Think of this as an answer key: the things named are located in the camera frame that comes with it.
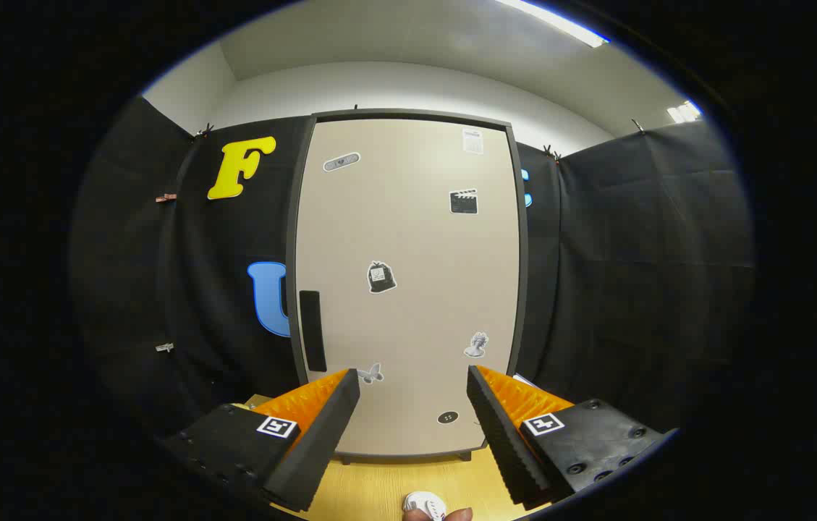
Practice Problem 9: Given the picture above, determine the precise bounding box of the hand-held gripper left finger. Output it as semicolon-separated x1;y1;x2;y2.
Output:
162;368;362;513

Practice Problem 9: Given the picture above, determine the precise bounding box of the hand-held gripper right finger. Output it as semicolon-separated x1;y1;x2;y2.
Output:
466;364;677;507

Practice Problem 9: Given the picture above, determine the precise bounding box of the white shoe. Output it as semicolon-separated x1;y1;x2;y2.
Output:
402;491;446;520

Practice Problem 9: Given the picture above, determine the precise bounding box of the black door handle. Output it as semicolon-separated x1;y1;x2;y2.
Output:
299;290;327;373

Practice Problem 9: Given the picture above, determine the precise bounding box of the grey shoe cabinet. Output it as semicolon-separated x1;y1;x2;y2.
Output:
285;108;533;464

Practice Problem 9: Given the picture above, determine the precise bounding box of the black backdrop cloth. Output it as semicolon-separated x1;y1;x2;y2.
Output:
68;98;755;435

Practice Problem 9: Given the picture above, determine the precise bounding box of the small ceiling light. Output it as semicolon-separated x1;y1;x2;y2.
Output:
666;100;702;124

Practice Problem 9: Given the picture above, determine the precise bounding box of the long ceiling light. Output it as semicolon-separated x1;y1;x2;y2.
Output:
495;0;610;48

